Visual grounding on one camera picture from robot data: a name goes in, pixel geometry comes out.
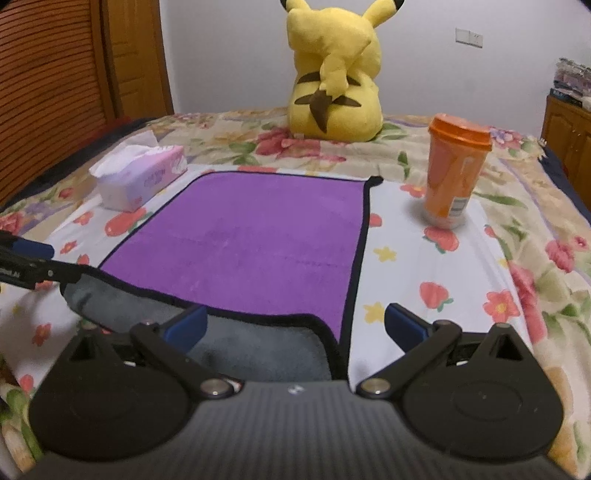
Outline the white floral sheet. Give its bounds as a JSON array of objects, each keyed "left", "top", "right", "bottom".
[{"left": 48, "top": 166, "right": 527, "bottom": 384}]

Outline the stack of books and clutter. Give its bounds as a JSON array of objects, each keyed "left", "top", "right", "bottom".
[{"left": 550, "top": 58, "right": 591, "bottom": 111}]

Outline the white wall switch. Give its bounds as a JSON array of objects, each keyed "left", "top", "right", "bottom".
[{"left": 456, "top": 28, "right": 483, "bottom": 49}]

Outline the orange lidded cup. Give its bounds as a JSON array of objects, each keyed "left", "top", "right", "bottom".
[{"left": 424, "top": 113, "right": 492, "bottom": 229}]

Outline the purple and grey towel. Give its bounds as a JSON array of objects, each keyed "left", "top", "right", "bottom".
[{"left": 61, "top": 172, "right": 380, "bottom": 382}]

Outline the yellow Pikachu plush toy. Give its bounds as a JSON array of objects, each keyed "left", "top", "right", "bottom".
[{"left": 281, "top": 0, "right": 404, "bottom": 142}]

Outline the wooden panel door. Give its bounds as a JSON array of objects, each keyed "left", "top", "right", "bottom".
[{"left": 102, "top": 0, "right": 173, "bottom": 120}]

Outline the wooden side cabinet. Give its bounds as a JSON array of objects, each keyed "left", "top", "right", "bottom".
[{"left": 542, "top": 95, "right": 590, "bottom": 208}]

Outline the wooden slatted wardrobe door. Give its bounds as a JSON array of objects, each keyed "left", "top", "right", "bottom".
[{"left": 1, "top": 1, "right": 116, "bottom": 202}]

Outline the pink tissue box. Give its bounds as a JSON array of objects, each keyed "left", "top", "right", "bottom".
[{"left": 89, "top": 130, "right": 187, "bottom": 212}]

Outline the floral bed blanket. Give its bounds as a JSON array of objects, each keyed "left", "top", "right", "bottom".
[{"left": 0, "top": 108, "right": 591, "bottom": 478}]

